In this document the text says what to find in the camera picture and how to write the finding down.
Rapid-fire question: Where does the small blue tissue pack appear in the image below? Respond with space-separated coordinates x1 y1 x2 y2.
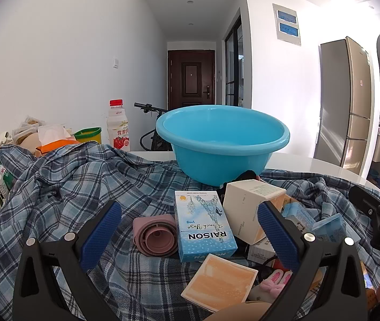
312 213 348 243
282 202 317 238

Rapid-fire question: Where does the dark brown entrance door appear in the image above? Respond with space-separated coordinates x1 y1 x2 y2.
167 49 215 105

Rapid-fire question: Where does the blue cigarette box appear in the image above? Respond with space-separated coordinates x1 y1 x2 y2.
175 190 238 263

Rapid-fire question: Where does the white milk bottle red cap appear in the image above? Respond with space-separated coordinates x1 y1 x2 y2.
107 99 131 152

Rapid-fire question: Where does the cream white carton box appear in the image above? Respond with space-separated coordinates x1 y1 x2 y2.
222 179 287 245

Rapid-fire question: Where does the pink plush toy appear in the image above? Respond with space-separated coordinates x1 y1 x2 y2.
260 269 292 295

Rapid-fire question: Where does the orange square dish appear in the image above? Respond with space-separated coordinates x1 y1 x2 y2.
181 253 259 313

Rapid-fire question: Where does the black bicycle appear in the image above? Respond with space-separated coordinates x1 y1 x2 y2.
134 102 174 152

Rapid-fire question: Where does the wall electrical panel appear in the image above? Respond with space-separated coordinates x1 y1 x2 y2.
273 3 302 47

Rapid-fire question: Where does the orange tissue pack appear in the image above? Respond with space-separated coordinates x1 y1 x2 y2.
35 124 81 157

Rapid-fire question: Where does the yellow cup green rim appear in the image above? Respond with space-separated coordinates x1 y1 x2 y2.
73 127 102 145

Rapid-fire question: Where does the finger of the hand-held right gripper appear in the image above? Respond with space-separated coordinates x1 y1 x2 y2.
348 185 380 217

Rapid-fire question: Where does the black cloth item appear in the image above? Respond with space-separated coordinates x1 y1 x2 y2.
223 170 260 195

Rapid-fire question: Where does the blue plastic basin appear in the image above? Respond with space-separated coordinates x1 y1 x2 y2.
156 105 291 188

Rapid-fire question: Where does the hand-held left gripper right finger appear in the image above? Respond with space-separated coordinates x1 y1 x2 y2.
257 201 367 321

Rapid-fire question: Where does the small white box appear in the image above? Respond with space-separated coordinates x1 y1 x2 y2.
248 239 278 268

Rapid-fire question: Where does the black framed glass door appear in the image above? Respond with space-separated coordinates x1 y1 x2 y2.
224 15 244 108

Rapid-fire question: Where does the blue plaid cloth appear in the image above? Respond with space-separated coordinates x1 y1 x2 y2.
0 140 380 321

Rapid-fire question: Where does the silver gold refrigerator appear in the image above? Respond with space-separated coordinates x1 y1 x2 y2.
313 36 376 176

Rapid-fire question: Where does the pink collapsible silicone cup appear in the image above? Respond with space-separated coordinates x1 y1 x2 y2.
133 216 179 258

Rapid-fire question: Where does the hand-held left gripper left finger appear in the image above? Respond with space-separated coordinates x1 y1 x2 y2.
12 201 124 321

